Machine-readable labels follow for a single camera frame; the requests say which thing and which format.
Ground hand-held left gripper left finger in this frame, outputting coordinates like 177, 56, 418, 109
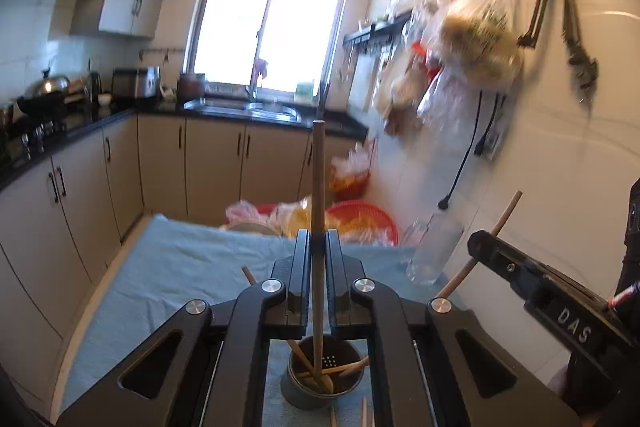
57, 229, 312, 427

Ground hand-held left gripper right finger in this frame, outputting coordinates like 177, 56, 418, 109
327, 229, 571, 427

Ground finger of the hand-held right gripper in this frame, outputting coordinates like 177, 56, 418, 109
466, 230, 609, 309

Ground bunch of chopsticks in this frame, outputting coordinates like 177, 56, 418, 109
241, 266, 371, 395

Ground dark grey chopstick holder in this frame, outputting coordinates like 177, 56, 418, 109
280, 336, 372, 411

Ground clear glass mug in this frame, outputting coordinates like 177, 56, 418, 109
400, 213, 466, 286

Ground yellow plastic bag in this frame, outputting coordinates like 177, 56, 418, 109
276, 198, 351, 240

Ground red plastic basket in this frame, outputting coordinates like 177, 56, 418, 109
325, 201, 401, 248

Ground pink plastic bag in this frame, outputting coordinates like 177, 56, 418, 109
225, 199, 278, 233

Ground orange bin with clear bag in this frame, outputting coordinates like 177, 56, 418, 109
330, 141, 377, 202

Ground blue-green table towel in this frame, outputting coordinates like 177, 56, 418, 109
60, 213, 468, 427

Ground black kitchen countertop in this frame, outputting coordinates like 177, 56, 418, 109
0, 99, 370, 192

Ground white hanging plastic bag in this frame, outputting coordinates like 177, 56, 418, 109
416, 67, 480, 128

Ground hanging bag of brown food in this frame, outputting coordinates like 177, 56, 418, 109
374, 52, 432, 138

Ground steel sink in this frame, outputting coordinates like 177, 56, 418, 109
184, 99, 302, 124

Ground beige lower cabinets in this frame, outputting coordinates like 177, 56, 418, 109
0, 112, 363, 408

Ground white hanging cutting board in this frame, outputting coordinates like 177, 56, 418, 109
354, 56, 382, 114

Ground sink faucet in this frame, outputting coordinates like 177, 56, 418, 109
246, 56, 269, 104

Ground hanging clear bag of food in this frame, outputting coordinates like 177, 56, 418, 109
439, 0, 524, 90

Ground brown clay pot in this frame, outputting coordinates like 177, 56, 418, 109
177, 73, 207, 104

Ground steel rice cooker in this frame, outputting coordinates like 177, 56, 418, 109
112, 66, 161, 100

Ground kitchen window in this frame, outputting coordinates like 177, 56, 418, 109
185, 0, 358, 95

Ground gas stove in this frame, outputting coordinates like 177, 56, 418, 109
14, 114, 72, 148

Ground black wok with lid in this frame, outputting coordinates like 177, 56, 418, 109
17, 68, 74, 115

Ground black power cable with plug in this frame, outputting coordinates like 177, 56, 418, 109
438, 89, 484, 212

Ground wall socket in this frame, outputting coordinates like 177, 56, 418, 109
486, 126, 507, 159

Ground black wall shelf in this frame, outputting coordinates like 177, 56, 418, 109
343, 9, 417, 54

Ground small beige wall cabinet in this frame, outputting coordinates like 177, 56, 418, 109
70, 0, 164, 39

